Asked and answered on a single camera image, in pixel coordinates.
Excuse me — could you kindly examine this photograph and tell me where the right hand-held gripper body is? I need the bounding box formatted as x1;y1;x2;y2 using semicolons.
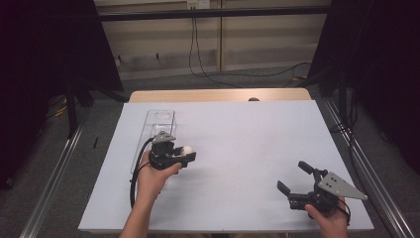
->
288;168;368;212

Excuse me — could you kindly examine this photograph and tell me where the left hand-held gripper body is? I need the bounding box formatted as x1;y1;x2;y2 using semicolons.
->
148;131;182;172

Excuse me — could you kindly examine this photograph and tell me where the clear plastic storage box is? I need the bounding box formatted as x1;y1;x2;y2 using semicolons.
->
131;109;177;189

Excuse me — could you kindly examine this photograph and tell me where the person's left hand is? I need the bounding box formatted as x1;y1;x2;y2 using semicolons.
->
136;151;183;207

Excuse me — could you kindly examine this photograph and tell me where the person's right hand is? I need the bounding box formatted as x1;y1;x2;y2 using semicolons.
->
304;196;351;238

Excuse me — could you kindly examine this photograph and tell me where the light wooden table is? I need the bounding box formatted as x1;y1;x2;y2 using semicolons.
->
128;87;312;103

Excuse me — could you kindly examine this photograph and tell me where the black stand leg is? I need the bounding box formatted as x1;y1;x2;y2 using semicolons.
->
64;82;81;139

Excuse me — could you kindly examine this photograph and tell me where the black curtain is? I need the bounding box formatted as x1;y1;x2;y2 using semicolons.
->
307;0;420;175
0;0;125;190

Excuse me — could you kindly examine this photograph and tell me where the black horizontal metal bar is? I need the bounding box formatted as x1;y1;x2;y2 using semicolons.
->
98;5;331;23

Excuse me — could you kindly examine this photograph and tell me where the right hand-held gripper black cable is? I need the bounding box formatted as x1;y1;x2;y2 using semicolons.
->
336;197;352;228

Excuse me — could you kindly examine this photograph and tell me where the hand-held gripper black cable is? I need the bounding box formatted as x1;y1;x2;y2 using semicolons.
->
129;137;157;210
336;197;352;228

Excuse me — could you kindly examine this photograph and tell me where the left hand-held gripper black cable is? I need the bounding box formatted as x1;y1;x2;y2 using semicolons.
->
129;137;157;210

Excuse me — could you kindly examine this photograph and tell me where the silver metal floor rail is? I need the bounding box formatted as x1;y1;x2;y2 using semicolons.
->
19;108;93;238
321;98;408;238

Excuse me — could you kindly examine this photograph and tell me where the black floor cable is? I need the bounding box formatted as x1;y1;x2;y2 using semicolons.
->
330;88;366;187

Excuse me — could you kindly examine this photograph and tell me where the black hanging wall cable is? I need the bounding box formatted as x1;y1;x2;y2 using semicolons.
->
188;17;312;89

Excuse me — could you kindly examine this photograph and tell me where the yellow floor cable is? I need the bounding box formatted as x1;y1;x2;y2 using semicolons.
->
47;94;69;119

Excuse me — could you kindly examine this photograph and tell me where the white wall socket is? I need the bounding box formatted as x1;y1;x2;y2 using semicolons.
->
186;0;211;10

